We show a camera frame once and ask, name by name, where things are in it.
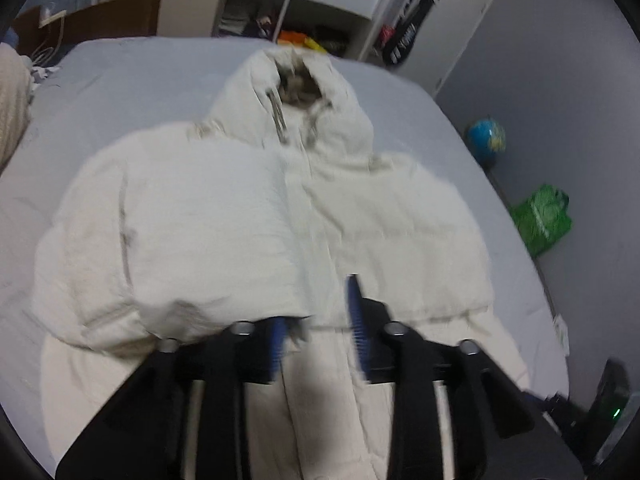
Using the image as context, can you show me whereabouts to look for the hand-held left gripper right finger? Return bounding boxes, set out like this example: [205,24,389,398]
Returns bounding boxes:
[346,274,586,480]

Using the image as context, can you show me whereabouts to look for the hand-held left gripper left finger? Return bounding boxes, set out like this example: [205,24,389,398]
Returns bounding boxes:
[55,316,311,480]

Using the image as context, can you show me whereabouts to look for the white hooded puffer jacket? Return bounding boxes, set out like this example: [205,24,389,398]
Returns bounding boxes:
[30,46,531,480]

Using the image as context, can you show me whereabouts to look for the pile of folded clothes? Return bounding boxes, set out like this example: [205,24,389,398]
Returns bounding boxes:
[219,5,273,39]

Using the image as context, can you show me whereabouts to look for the green shopping bag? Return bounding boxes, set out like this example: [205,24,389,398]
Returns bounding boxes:
[509,184,573,257]

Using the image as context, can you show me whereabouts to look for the blue globe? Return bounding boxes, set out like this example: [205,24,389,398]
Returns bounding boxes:
[465,117,507,166]

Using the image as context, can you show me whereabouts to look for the orange toy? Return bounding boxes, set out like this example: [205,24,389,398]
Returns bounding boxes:
[277,30,326,53]

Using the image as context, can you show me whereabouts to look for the black racket bag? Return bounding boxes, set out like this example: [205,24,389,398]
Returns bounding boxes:
[382,0,441,66]

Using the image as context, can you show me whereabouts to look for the white open shelf unit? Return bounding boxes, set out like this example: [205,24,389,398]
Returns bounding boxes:
[212,0,426,61]

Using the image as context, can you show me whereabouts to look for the bed with grey sheet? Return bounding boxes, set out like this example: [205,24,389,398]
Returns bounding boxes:
[0,35,571,480]

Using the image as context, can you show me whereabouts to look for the white door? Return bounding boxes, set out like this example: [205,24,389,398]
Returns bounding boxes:
[400,0,516,98]

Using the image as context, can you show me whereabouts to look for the beige knitted blanket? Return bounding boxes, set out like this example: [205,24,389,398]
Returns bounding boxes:
[0,42,33,171]

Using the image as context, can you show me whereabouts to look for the brown wooden headboard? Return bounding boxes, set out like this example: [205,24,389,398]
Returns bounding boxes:
[12,0,163,58]

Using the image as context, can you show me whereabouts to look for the white charging cables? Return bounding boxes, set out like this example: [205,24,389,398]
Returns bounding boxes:
[30,15,66,71]

